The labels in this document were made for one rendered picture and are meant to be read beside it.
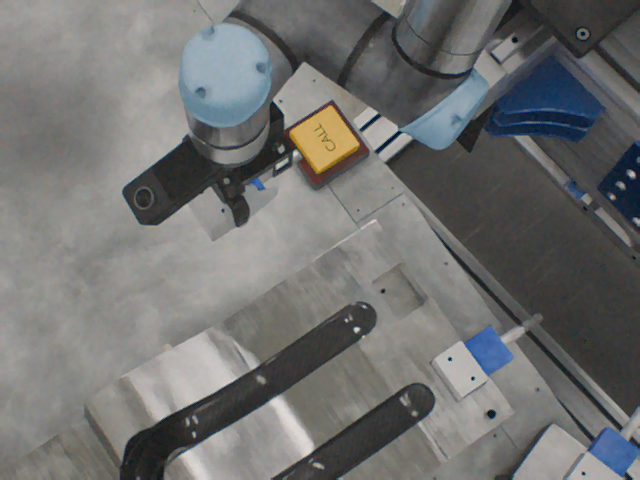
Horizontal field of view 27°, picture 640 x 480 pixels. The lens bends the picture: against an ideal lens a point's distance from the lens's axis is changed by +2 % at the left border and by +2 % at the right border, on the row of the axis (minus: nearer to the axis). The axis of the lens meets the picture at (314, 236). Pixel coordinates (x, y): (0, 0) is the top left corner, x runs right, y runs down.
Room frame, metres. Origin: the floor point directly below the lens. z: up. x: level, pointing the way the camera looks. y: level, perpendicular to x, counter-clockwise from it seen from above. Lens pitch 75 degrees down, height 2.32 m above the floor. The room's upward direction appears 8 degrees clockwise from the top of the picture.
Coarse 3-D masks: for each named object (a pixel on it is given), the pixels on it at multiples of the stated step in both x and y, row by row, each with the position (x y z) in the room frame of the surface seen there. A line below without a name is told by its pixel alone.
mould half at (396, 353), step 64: (320, 256) 0.37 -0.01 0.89; (384, 256) 0.38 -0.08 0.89; (256, 320) 0.29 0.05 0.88; (320, 320) 0.30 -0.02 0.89; (384, 320) 0.31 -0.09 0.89; (128, 384) 0.19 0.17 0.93; (192, 384) 0.20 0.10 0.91; (320, 384) 0.23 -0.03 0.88; (384, 384) 0.24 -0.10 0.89; (64, 448) 0.13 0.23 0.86; (192, 448) 0.14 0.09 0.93; (256, 448) 0.15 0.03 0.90; (384, 448) 0.17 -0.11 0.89; (448, 448) 0.18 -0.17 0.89
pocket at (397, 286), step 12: (384, 276) 0.36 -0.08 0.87; (396, 276) 0.37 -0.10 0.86; (408, 276) 0.36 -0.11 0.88; (384, 288) 0.35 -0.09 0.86; (396, 288) 0.35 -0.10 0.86; (408, 288) 0.35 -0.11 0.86; (420, 288) 0.35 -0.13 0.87; (384, 300) 0.34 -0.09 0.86; (396, 300) 0.34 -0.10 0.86; (408, 300) 0.34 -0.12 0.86; (420, 300) 0.34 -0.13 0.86; (396, 312) 0.32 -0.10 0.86; (408, 312) 0.33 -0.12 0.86
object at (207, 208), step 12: (300, 156) 0.47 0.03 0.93; (264, 180) 0.43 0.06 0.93; (204, 192) 0.40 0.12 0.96; (192, 204) 0.39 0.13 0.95; (204, 204) 0.39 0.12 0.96; (216, 204) 0.39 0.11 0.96; (204, 216) 0.38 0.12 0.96; (216, 216) 0.38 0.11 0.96; (204, 228) 0.37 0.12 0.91; (216, 228) 0.37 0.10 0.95; (228, 228) 0.38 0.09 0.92
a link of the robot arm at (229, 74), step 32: (224, 32) 0.44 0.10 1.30; (256, 32) 0.45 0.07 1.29; (192, 64) 0.41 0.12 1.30; (224, 64) 0.41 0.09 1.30; (256, 64) 0.41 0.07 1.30; (288, 64) 0.43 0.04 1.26; (192, 96) 0.38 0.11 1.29; (224, 96) 0.38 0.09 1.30; (256, 96) 0.39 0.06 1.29; (192, 128) 0.39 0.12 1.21; (224, 128) 0.37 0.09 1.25; (256, 128) 0.39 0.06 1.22
